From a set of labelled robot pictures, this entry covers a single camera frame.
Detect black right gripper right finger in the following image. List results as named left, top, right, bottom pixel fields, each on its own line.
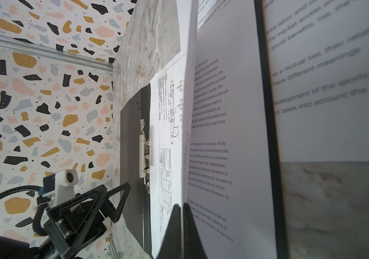
left=183, top=203, right=207, bottom=259

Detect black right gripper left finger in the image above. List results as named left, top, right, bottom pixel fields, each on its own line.
left=157, top=205, right=182, bottom=259

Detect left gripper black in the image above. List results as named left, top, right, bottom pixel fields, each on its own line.
left=38, top=182, right=131, bottom=259

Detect text page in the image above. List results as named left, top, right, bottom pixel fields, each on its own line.
left=263, top=0, right=369, bottom=162
left=187, top=1, right=277, bottom=259

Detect technical drawing sheet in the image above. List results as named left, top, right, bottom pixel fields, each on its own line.
left=149, top=54, right=187, bottom=257

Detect orange black file folder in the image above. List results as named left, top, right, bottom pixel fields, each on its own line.
left=114, top=1, right=289, bottom=259

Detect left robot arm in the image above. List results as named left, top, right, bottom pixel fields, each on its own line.
left=0, top=182, right=131, bottom=259

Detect metal folder clip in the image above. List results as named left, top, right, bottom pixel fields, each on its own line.
left=139, top=119, right=150, bottom=194

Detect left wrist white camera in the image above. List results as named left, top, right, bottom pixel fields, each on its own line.
left=40, top=169, right=79, bottom=208

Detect aluminium corner post left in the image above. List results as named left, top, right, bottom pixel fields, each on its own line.
left=0, top=36, right=113, bottom=74

